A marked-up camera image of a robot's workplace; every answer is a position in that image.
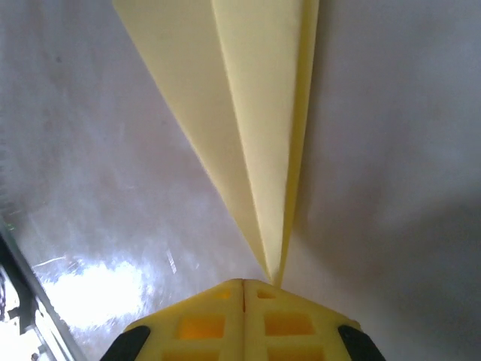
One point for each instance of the yellow paper sheet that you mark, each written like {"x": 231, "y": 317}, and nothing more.
{"x": 255, "y": 131}

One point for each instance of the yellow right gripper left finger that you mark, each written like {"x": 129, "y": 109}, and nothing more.
{"x": 203, "y": 312}

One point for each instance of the aluminium mounting rails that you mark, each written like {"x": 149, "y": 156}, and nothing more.
{"x": 49, "y": 331}

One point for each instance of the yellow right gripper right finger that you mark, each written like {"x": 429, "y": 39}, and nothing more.
{"x": 293, "y": 312}

